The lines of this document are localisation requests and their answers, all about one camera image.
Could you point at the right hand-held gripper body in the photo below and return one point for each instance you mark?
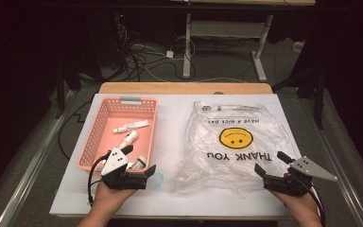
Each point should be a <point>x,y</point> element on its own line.
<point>308,168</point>

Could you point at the pink plastic basket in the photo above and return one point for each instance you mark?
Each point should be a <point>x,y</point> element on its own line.
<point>138,143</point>

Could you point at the black stand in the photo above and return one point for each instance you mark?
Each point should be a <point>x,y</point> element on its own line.
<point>319,101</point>
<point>59,94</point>

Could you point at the pale blue clear scrap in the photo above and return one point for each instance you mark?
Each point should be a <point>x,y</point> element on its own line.
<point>159,181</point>

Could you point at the metal floor rail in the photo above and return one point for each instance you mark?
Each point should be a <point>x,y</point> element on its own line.
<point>343,186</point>
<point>34,164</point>

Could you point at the person's left hand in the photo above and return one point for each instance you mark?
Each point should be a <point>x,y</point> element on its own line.
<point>107,198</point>

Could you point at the white board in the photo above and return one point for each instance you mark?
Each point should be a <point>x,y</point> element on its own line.
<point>170,126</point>

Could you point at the white power adapter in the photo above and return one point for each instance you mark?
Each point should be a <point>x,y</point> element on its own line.
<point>169,54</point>

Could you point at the person's right hand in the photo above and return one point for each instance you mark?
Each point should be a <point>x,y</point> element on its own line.
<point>302,206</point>

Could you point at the white metal desk frame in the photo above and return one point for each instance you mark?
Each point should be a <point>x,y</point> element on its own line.
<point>187,47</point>

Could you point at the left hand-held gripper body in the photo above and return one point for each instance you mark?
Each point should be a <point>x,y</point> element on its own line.
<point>115,162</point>

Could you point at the white ointment tube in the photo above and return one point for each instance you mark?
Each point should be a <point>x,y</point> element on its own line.
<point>130,126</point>

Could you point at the white bottle green band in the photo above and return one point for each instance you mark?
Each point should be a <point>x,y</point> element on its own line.
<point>139,162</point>

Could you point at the clear plastic smiley bag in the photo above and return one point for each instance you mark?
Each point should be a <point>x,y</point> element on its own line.
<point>208,142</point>

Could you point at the small white box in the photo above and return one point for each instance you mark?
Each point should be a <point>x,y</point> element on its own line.
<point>298,46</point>

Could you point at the white dropper bottle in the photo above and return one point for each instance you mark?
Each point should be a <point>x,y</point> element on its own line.
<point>129,138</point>

